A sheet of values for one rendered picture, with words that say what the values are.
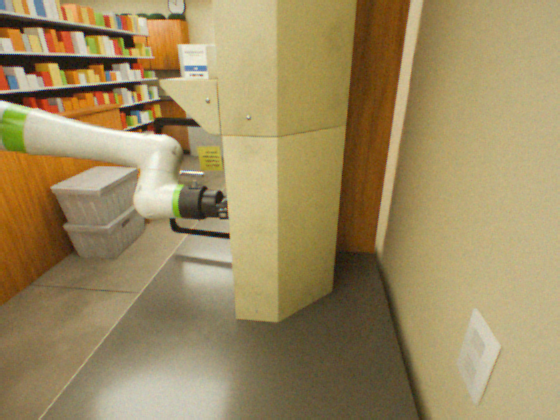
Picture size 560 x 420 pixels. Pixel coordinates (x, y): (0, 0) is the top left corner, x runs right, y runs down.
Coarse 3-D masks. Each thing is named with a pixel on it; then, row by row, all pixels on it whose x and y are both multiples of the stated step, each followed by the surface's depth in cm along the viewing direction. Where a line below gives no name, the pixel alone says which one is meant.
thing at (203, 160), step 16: (176, 128) 99; (192, 128) 98; (192, 144) 100; (208, 144) 98; (192, 160) 102; (208, 160) 101; (192, 176) 104; (208, 176) 103; (224, 176) 102; (224, 192) 104; (192, 224) 112; (208, 224) 111; (224, 224) 109
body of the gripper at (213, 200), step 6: (204, 192) 84; (210, 192) 84; (216, 192) 84; (222, 192) 87; (204, 198) 83; (210, 198) 83; (216, 198) 83; (222, 198) 87; (204, 204) 83; (210, 204) 83; (216, 204) 83; (222, 204) 83; (204, 210) 83; (210, 210) 83; (216, 210) 83; (210, 216) 85; (216, 216) 85
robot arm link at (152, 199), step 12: (144, 180) 84; (156, 180) 84; (168, 180) 86; (144, 192) 83; (156, 192) 83; (168, 192) 84; (144, 204) 83; (156, 204) 83; (168, 204) 83; (144, 216) 86; (156, 216) 85; (168, 216) 86; (180, 216) 85
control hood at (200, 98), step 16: (160, 80) 61; (176, 80) 61; (192, 80) 61; (208, 80) 61; (176, 96) 62; (192, 96) 61; (208, 96) 61; (192, 112) 63; (208, 112) 62; (208, 128) 64
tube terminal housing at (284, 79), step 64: (256, 0) 54; (320, 0) 59; (256, 64) 58; (320, 64) 63; (256, 128) 62; (320, 128) 69; (256, 192) 68; (320, 192) 76; (256, 256) 75; (320, 256) 84; (256, 320) 83
